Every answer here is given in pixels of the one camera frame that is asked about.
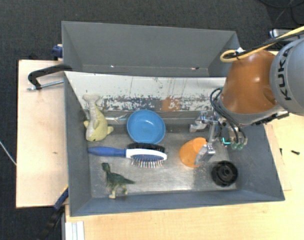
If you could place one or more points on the blue and white hairbrush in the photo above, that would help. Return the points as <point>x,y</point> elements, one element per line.
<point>142,155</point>

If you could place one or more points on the orange cup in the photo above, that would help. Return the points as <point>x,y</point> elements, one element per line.
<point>189,151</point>

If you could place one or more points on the green toy dinosaur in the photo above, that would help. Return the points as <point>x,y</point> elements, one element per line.
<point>114,179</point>

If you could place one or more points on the yellow plush whale toy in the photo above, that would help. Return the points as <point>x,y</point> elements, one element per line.
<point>97,126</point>

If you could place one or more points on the blue bowl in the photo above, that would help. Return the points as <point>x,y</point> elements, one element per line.
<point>145,126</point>

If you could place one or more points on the pale wood board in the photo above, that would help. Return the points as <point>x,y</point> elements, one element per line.
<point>39,134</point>

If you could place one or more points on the black round wheel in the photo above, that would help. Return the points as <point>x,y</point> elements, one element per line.
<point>224,173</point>

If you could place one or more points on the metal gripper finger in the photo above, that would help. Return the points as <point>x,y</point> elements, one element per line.
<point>204,155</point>
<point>201,122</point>

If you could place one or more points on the small black screw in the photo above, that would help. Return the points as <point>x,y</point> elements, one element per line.
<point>295,152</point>

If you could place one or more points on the grey metal bin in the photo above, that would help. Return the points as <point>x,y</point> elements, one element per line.
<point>167,184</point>

